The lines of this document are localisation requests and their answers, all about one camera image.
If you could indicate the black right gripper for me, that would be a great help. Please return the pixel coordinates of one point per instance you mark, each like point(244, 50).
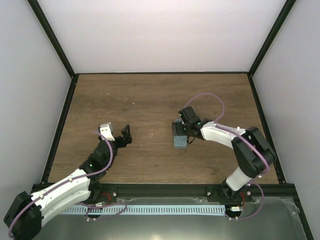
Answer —
point(176, 127)

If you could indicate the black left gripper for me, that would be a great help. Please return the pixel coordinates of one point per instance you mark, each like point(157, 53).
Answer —
point(127, 137)

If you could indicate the light blue glasses case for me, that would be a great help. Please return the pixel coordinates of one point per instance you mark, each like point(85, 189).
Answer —
point(180, 142)

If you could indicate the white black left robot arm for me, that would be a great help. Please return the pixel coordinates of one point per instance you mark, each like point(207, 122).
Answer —
point(28, 213)

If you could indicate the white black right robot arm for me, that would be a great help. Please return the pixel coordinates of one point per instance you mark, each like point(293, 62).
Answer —
point(181, 165)

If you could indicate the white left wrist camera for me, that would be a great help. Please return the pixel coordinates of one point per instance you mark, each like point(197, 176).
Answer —
point(106, 130)

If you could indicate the light blue slotted cable duct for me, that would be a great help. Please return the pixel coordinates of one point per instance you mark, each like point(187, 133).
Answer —
point(202, 210)

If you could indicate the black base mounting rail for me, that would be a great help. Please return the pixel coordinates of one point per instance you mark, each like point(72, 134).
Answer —
point(210, 191)

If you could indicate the black aluminium frame post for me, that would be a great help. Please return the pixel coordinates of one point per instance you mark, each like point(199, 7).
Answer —
point(41, 17)

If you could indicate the black right frame post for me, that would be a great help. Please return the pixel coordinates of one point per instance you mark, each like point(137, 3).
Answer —
point(278, 23)

